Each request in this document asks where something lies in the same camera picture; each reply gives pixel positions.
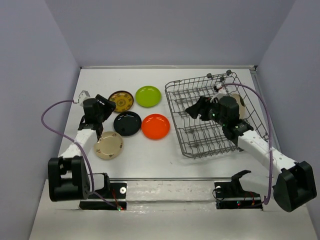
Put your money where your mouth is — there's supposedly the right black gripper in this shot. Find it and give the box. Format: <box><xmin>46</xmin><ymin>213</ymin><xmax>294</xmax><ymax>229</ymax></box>
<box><xmin>185</xmin><ymin>95</ymin><xmax>228</xmax><ymax>127</ymax></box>

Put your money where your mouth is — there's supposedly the brown yellow patterned plate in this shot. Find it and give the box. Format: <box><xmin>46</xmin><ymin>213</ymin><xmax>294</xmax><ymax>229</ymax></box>
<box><xmin>108</xmin><ymin>90</ymin><xmax>134</xmax><ymax>113</ymax></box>

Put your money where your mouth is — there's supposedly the cream plate with black blot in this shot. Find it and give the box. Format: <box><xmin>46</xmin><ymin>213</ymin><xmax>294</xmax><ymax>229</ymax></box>
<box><xmin>231</xmin><ymin>93</ymin><xmax>246</xmax><ymax>119</ymax></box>

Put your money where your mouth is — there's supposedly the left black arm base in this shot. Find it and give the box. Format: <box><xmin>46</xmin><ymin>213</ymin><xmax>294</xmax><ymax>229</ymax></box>
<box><xmin>78</xmin><ymin>181</ymin><xmax>127</xmax><ymax>212</ymax></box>

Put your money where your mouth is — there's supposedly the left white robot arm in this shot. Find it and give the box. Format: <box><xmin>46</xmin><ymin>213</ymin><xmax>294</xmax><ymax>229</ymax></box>
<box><xmin>47</xmin><ymin>90</ymin><xmax>116</xmax><ymax>202</ymax></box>

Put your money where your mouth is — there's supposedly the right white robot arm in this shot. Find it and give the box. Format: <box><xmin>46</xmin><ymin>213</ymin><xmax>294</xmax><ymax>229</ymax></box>
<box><xmin>185</xmin><ymin>96</ymin><xmax>317</xmax><ymax>213</ymax></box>

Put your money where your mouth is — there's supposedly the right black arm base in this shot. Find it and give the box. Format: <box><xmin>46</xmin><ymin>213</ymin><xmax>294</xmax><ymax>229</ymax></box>
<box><xmin>212</xmin><ymin>170</ymin><xmax>263</xmax><ymax>210</ymax></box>

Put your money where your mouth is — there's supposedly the cream plate with floral marks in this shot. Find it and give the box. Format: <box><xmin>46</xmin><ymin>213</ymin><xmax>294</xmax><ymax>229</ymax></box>
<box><xmin>93</xmin><ymin>131</ymin><xmax>124</xmax><ymax>160</ymax></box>

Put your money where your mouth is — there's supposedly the lime green plate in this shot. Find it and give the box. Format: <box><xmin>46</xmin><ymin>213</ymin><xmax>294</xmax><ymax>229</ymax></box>
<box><xmin>135</xmin><ymin>85</ymin><xmax>162</xmax><ymax>108</ymax></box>

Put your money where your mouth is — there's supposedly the orange plate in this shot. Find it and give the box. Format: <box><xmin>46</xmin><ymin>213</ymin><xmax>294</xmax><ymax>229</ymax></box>
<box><xmin>141</xmin><ymin>113</ymin><xmax>171</xmax><ymax>140</ymax></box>

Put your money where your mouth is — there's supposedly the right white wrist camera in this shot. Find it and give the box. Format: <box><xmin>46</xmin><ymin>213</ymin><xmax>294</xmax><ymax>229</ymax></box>
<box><xmin>210</xmin><ymin>83</ymin><xmax>228</xmax><ymax>103</ymax></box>

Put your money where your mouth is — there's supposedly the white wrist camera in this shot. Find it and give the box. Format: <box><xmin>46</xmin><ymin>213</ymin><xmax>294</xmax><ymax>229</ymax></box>
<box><xmin>73</xmin><ymin>90</ymin><xmax>91</xmax><ymax>107</ymax></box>
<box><xmin>210</xmin><ymin>83</ymin><xmax>228</xmax><ymax>103</ymax></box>

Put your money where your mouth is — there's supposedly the grey wire dish rack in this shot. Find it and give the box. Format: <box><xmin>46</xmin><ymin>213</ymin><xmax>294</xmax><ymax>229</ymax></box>
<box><xmin>164</xmin><ymin>70</ymin><xmax>269</xmax><ymax>159</ymax></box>

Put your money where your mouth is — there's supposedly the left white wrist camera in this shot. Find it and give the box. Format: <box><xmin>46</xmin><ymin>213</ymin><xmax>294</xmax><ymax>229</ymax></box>
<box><xmin>73</xmin><ymin>90</ymin><xmax>91</xmax><ymax>107</ymax></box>

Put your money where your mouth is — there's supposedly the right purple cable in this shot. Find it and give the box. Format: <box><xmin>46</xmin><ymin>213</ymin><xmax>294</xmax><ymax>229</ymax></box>
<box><xmin>219</xmin><ymin>82</ymin><xmax>275</xmax><ymax>206</ymax></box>

